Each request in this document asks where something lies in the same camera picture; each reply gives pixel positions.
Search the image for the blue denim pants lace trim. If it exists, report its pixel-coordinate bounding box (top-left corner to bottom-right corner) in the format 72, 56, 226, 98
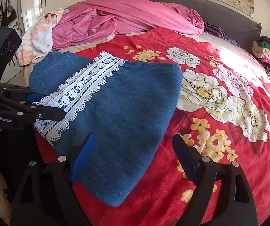
29, 52, 183, 207

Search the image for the red floral blanket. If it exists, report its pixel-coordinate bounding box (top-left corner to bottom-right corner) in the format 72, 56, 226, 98
34, 27, 270, 226

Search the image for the white orange checked towel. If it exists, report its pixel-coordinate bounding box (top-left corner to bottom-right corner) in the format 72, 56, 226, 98
16, 8, 69, 67

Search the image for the pink bed sheet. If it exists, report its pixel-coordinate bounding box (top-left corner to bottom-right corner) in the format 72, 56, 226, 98
52, 0, 204, 50

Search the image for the striped purple pillow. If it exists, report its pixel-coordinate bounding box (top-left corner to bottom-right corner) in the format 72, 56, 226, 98
204, 21, 240, 47

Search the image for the grey padded headboard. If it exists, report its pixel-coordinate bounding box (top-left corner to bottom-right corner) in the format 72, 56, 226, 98
150, 0, 261, 54

